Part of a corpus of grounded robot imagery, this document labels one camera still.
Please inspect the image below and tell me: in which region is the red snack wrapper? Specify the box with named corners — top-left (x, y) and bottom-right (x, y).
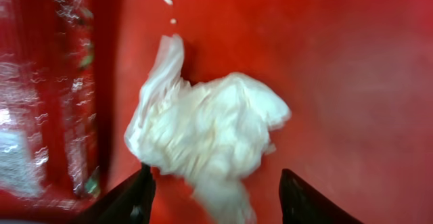
top-left (1, 0), bottom-right (99, 215)

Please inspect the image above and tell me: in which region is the white tissue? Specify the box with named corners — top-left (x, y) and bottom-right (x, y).
top-left (124, 35), bottom-right (292, 223)

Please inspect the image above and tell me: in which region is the red serving tray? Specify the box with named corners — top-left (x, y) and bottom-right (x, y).
top-left (0, 0), bottom-right (433, 224)

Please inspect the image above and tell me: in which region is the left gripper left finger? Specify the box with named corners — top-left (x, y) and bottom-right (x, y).
top-left (71, 164), bottom-right (156, 224)

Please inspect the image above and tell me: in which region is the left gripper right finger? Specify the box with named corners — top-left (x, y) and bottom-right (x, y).
top-left (279, 169), bottom-right (362, 224)

